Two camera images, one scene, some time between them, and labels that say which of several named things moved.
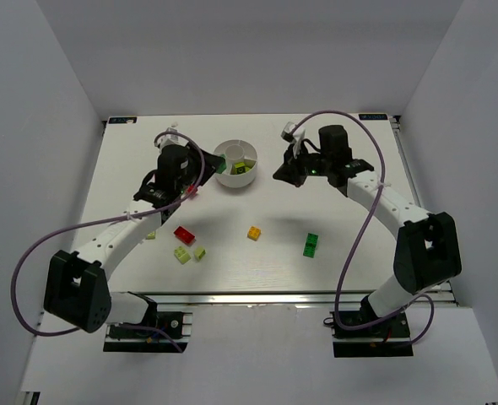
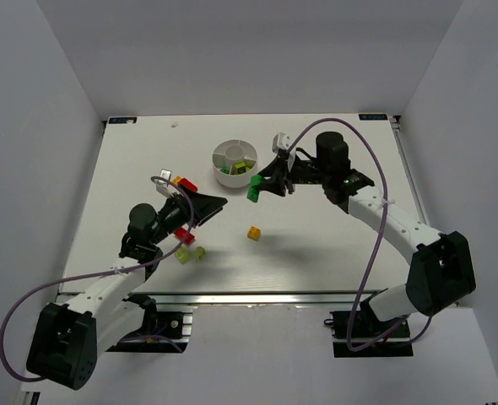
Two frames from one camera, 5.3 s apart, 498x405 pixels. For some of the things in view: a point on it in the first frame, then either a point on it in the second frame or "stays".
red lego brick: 185,236 stays
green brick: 240,169 stays
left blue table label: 122,120 stays
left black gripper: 201,164 -> 186,209
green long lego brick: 311,244 -> 253,189
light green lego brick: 181,255 stays
